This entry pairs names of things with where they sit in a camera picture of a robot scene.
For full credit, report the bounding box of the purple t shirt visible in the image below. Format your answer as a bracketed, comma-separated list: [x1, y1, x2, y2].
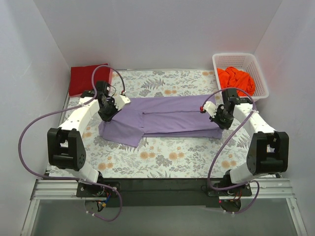
[98, 95, 223, 147]

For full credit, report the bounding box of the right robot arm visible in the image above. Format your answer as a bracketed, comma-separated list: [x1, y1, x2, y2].
[200, 88, 289, 196]

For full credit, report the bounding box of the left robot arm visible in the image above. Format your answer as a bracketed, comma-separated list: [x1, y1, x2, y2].
[47, 81, 118, 197]

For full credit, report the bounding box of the folded red t shirt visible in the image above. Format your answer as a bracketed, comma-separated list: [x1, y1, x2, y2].
[68, 65, 110, 97]

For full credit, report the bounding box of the orange t shirt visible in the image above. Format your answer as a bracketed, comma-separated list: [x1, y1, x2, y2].
[217, 67, 255, 96]

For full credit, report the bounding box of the white plastic basket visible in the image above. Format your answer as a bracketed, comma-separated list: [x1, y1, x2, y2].
[212, 53, 269, 101]

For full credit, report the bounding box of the floral table mat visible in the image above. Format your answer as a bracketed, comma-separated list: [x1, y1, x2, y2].
[82, 70, 251, 178]

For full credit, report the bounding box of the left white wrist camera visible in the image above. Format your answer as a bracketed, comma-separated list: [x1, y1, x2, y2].
[114, 95, 131, 111]

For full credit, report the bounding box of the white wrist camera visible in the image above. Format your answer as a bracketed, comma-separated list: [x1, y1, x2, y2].
[114, 95, 131, 111]
[200, 101, 217, 118]

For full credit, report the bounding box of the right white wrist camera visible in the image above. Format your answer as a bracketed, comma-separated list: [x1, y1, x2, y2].
[200, 101, 217, 118]

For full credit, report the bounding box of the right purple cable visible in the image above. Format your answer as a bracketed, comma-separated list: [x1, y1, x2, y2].
[201, 88, 259, 215]

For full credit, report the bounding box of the purple cable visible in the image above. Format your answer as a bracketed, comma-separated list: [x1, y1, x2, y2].
[201, 88, 259, 215]
[18, 65, 127, 221]

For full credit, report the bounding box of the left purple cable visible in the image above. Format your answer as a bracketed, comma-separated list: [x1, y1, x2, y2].
[18, 65, 127, 221]

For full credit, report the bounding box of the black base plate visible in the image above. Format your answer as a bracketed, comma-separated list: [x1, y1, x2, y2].
[76, 178, 252, 207]

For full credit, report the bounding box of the aluminium frame rail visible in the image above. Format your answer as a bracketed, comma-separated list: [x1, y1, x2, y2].
[21, 177, 307, 236]

